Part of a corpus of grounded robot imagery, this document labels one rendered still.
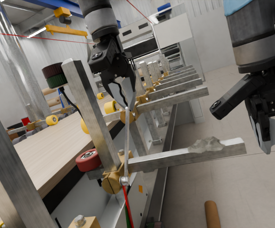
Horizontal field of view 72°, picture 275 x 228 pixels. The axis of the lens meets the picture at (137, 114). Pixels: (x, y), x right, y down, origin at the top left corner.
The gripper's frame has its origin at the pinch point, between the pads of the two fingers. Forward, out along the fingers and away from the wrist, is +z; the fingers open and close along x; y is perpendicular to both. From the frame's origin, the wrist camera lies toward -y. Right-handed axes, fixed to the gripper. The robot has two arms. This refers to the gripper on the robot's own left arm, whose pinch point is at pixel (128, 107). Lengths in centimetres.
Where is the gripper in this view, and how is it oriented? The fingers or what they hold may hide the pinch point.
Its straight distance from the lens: 50.2
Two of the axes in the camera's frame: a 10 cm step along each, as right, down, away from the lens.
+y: 2.3, -3.0, 9.3
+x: -9.2, 2.5, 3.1
